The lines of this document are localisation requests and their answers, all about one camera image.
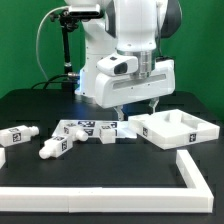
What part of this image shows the white cable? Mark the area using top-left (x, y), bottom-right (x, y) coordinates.
top-left (35, 5), bottom-right (70, 82)

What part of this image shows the white square tabletop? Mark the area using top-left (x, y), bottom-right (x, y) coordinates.
top-left (128, 109), bottom-right (220, 150)

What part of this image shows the black cable at base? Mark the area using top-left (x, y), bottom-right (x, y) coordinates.
top-left (31, 74), bottom-right (80, 90)

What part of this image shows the white block at left edge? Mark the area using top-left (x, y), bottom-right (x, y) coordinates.
top-left (0, 148), bottom-right (6, 169)

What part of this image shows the paper sheet with markers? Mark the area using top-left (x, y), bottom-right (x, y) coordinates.
top-left (53, 120), bottom-right (137, 139)

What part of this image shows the white L-shaped fence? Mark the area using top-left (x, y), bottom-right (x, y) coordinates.
top-left (0, 150), bottom-right (214, 213)

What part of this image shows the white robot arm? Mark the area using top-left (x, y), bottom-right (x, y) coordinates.
top-left (64, 0), bottom-right (182, 120)

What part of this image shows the black camera on stand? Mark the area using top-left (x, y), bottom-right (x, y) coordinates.
top-left (50, 3), bottom-right (104, 87)

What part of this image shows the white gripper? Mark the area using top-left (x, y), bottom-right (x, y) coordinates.
top-left (95, 53), bottom-right (175, 121)

